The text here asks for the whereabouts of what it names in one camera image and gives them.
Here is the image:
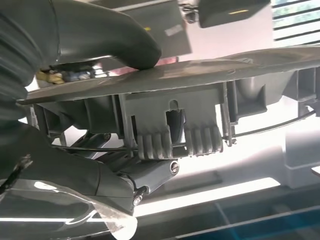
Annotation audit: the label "black carry case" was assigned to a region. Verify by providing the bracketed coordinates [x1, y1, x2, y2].
[198, 0, 272, 29]

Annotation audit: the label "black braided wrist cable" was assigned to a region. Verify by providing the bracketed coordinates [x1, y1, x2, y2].
[0, 153, 33, 196]

